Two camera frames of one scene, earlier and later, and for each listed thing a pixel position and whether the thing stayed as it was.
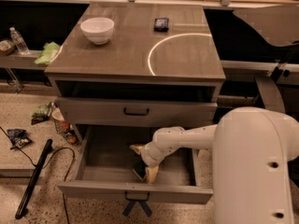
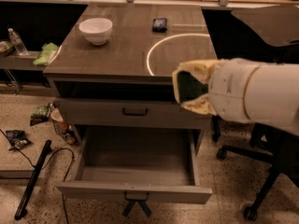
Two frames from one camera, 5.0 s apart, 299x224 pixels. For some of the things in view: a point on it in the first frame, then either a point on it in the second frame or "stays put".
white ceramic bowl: (97, 29) stays put
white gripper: (151, 155) → (230, 89)
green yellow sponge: (140, 169) → (189, 88)
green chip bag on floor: (40, 113) stays put
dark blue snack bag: (19, 138) stays put
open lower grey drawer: (106, 161) stays put
